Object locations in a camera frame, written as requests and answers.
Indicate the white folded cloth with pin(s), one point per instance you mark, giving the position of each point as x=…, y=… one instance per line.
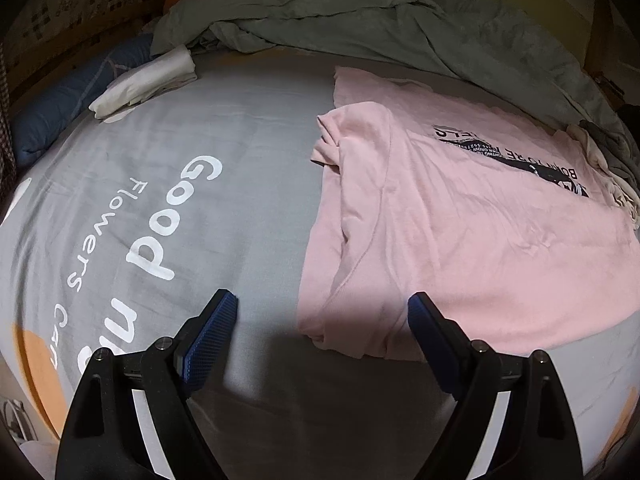
x=145, y=82

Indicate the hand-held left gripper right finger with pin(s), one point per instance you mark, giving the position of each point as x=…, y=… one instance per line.
x=432, y=345

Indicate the blue pillow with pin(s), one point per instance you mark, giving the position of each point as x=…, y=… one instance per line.
x=55, y=110

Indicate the grey folded garment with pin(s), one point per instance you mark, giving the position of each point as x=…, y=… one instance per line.
x=612, y=152

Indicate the patterned curtain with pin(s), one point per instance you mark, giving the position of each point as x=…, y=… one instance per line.
x=60, y=10

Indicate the pink printed T-shirt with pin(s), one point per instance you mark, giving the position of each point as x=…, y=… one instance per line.
x=475, y=240

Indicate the grey printed bed sheet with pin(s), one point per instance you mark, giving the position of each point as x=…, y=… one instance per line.
x=250, y=160

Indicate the cream folded garment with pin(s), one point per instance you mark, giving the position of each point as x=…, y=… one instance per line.
x=622, y=195

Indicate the grey-green duvet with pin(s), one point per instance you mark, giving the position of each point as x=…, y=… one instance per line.
x=350, y=15

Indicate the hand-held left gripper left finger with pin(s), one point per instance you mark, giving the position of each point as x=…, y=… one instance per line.
x=207, y=345

